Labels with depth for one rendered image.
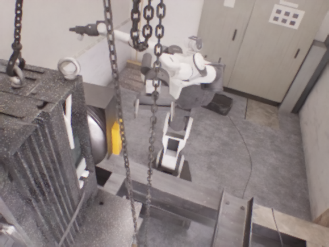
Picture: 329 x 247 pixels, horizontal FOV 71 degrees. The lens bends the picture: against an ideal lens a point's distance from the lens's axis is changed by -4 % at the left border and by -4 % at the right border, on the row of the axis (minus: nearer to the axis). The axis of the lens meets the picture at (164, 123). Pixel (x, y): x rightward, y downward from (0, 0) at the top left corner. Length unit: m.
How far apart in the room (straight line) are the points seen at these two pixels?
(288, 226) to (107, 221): 1.13
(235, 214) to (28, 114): 1.34
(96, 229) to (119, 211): 0.14
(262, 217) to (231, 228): 0.25
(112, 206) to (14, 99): 0.75
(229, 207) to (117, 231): 0.77
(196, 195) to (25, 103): 1.23
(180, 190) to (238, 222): 0.42
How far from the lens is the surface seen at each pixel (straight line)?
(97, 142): 1.07
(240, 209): 1.71
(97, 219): 1.28
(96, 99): 0.93
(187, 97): 1.47
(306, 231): 1.86
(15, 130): 0.62
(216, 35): 3.43
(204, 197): 1.68
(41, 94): 0.78
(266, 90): 3.73
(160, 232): 2.24
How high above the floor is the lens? 2.05
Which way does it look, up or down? 42 degrees down
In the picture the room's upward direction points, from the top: 9 degrees clockwise
